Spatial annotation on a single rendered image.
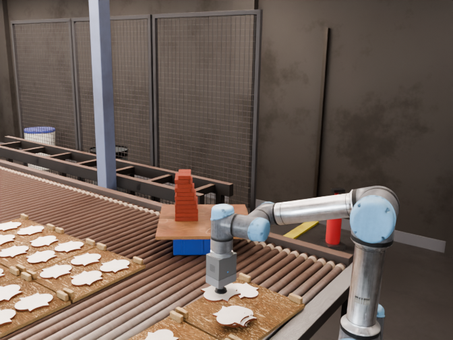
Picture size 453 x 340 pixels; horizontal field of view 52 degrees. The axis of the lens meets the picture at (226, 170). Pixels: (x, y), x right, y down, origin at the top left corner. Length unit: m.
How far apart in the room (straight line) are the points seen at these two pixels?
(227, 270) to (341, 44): 3.98
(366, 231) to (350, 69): 4.00
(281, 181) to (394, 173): 1.36
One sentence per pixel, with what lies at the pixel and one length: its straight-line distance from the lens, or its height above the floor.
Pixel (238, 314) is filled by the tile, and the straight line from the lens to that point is 1.82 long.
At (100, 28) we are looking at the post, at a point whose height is 2.07.
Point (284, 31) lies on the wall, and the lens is 5.55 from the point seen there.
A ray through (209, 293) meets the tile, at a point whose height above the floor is 1.13.
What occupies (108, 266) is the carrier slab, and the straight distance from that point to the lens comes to 2.27.
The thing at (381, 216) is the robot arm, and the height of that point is 1.51.
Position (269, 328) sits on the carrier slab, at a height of 0.94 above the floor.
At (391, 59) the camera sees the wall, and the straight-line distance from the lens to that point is 5.08.
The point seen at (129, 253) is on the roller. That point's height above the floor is 0.91.
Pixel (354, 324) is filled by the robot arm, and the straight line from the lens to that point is 1.47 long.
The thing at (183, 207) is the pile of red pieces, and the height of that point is 1.12.
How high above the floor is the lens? 1.92
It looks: 14 degrees down
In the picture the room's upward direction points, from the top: 1 degrees clockwise
